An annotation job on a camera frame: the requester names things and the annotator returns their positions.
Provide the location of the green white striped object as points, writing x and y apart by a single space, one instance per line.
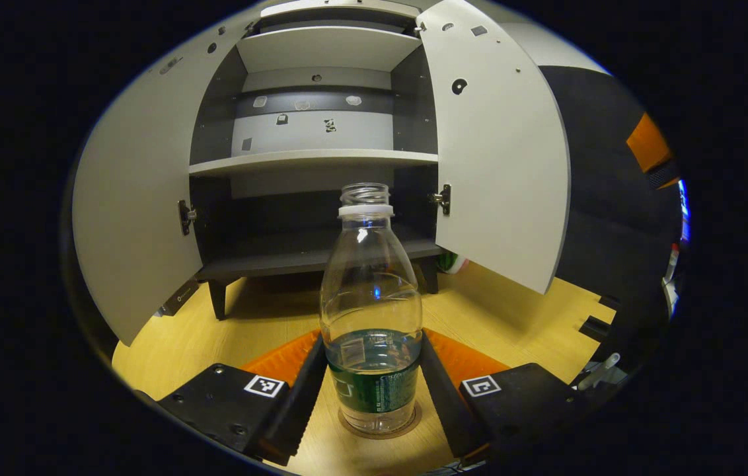
452 263

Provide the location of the white cabinet drawer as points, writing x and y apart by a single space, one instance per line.
341 8

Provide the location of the dark flat box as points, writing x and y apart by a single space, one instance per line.
179 299

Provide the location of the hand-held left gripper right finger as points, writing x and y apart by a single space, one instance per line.
443 403

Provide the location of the white cabinet dark frame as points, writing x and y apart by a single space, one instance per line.
268 218

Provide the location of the bright blue screen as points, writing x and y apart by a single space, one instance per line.
684 211

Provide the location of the cabinet door with camera sticker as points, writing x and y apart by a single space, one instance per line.
136 198

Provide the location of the white grey tool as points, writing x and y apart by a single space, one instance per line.
602 370

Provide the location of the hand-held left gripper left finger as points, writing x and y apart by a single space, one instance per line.
295 403

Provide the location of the cabinet door with headphones sticker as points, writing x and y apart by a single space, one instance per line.
499 165

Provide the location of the clear plastic bottle green label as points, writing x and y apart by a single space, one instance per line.
371 297

